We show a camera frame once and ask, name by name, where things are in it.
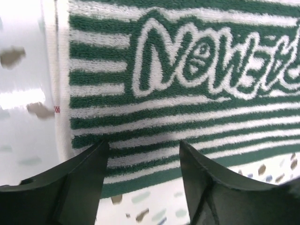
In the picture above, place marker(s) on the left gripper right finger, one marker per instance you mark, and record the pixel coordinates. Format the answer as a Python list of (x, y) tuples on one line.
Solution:
[(216, 195)]

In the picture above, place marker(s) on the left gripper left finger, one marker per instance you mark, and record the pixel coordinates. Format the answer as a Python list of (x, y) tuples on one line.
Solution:
[(67, 194)]

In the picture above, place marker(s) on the green white striped towel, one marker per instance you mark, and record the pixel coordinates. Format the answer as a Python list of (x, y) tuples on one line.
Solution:
[(222, 75)]

